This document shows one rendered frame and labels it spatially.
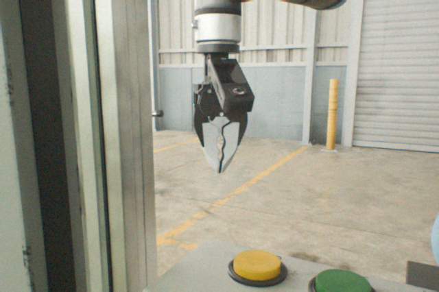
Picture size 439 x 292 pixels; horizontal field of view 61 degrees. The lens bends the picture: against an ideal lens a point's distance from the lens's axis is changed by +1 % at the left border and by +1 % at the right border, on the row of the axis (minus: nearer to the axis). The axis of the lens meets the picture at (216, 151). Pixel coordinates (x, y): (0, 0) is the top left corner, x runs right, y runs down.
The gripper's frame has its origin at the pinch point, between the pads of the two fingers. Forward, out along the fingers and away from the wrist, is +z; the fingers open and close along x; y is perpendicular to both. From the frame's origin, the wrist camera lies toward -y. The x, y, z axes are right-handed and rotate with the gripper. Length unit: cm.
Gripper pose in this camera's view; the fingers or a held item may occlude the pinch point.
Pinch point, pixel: (220, 166)
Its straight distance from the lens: 62.3
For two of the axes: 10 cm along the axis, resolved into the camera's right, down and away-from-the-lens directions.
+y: -2.0, -2.0, 9.6
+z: 0.0, 9.8, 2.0
